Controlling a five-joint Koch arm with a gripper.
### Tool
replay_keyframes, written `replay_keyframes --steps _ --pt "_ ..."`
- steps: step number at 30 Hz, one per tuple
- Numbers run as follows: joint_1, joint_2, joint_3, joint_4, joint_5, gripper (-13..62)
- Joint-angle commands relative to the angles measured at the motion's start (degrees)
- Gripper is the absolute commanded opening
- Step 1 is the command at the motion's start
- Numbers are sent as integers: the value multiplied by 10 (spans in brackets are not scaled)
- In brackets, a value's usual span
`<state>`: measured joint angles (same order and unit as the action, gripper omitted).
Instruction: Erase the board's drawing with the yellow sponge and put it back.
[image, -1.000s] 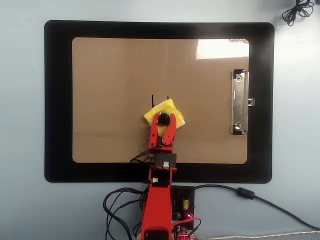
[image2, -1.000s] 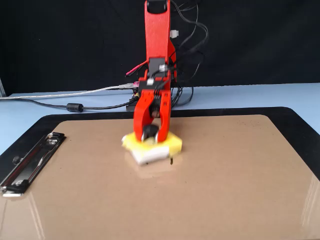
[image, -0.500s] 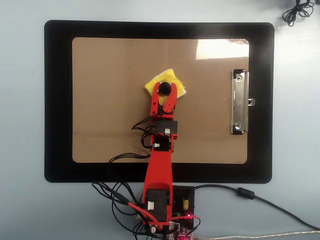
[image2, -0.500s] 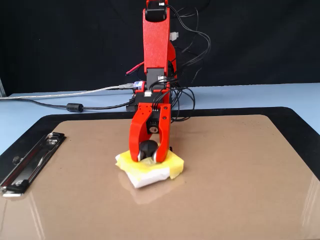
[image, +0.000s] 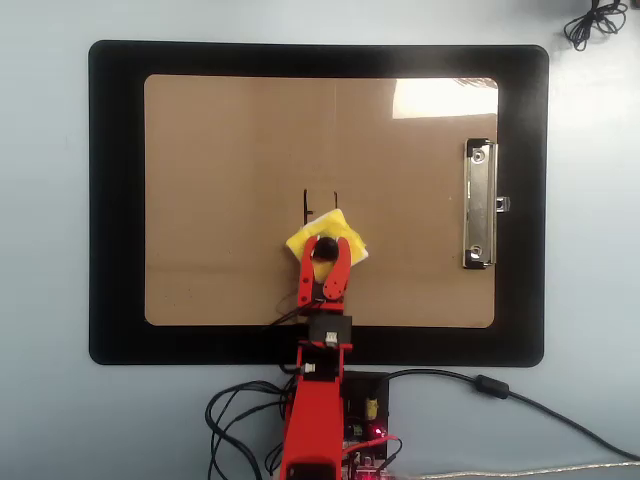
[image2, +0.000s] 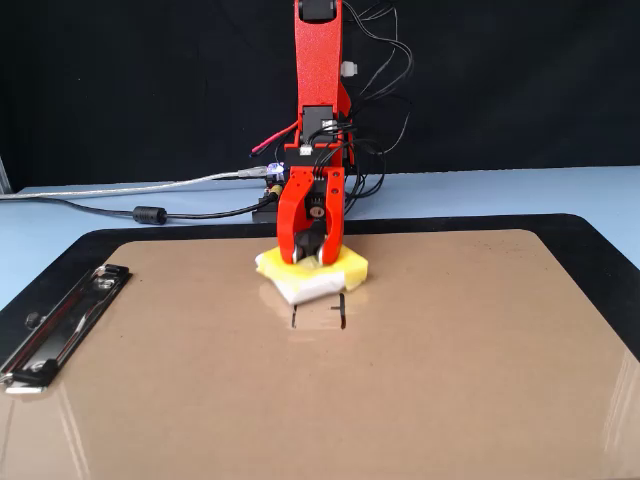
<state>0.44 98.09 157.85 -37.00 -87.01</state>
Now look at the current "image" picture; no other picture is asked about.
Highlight black marker mark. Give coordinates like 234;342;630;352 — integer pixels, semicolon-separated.
301;188;341;222

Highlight black mat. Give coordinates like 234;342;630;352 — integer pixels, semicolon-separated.
87;39;550;369

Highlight brown clipboard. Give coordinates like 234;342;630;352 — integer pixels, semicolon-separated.
143;73;500;330

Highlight black power cable with ferrite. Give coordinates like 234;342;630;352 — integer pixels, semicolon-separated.
383;368;640;462

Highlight black servo wires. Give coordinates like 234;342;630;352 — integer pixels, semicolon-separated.
204;292;307;480

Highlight tangled black cable bundle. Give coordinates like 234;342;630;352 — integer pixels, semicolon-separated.
563;0;630;53

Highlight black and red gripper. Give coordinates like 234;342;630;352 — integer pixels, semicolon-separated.
297;235;355;348

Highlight metal clipboard clip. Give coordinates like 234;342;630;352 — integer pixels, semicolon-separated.
460;137;511;271

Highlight yellow sponge with black knob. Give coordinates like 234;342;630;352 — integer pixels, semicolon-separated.
284;208;373;286

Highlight black robot base with board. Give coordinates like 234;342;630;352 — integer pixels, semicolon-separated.
342;370;392;480

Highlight red wire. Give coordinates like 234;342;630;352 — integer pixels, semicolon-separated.
343;433;404;469

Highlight silver usb cable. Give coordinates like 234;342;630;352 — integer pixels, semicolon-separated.
392;461;640;480

